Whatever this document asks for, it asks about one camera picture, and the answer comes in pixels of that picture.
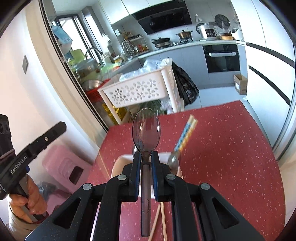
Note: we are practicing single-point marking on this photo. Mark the cardboard box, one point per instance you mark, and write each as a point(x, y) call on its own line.
point(240, 84)

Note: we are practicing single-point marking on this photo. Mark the pink plastic stool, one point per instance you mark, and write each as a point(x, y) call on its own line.
point(68, 170)

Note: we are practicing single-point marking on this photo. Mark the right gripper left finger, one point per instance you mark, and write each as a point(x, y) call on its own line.
point(134, 177)

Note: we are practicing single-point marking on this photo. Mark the blue patterned wooden chopstick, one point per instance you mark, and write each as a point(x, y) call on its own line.
point(188, 135)

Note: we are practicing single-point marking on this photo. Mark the plain wooden chopstick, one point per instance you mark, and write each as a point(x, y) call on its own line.
point(164, 221)
point(154, 223)

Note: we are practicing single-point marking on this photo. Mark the small metal spoon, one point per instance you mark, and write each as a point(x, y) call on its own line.
point(173, 162)

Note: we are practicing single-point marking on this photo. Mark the pink utensil holder caddy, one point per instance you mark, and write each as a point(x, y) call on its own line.
point(128, 159)

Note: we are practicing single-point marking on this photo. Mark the green vegetables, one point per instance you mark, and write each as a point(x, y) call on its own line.
point(155, 105)

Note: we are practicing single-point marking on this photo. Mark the red plastic basket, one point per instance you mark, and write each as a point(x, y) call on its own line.
point(93, 94)

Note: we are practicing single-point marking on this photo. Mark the white refrigerator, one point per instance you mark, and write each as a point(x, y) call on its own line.
point(272, 74)

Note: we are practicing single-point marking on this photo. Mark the white rice cooker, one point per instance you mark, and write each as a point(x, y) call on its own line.
point(207, 31)

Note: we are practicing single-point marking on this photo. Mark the black range hood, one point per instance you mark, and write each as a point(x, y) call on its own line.
point(163, 16)

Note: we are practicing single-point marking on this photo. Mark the person left hand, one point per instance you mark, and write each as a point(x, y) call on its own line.
point(23, 207)

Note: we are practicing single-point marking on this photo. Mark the translucent brown plastic spoon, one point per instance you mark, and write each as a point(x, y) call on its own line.
point(145, 135)

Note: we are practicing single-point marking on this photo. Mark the black garbage bag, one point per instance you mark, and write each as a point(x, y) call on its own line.
point(186, 87)

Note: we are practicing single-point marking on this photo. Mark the golden cooking pot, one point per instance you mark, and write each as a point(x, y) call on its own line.
point(185, 35)

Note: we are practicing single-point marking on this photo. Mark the white flower pattern basket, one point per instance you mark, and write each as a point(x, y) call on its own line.
point(146, 87)

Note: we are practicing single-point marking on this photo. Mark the black built-in oven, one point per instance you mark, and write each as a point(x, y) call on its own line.
point(222, 58)

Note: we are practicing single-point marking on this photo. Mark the kitchen faucet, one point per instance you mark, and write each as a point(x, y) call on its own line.
point(95, 54)

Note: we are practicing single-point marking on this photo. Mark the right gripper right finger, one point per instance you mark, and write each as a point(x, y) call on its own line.
point(158, 175)

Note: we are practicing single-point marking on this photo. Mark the black wok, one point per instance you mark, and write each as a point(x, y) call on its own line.
point(161, 42)

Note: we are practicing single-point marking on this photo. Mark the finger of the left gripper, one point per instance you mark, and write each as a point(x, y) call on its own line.
point(49, 136)

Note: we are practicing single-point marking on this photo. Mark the metal bowl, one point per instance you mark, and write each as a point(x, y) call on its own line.
point(91, 84)

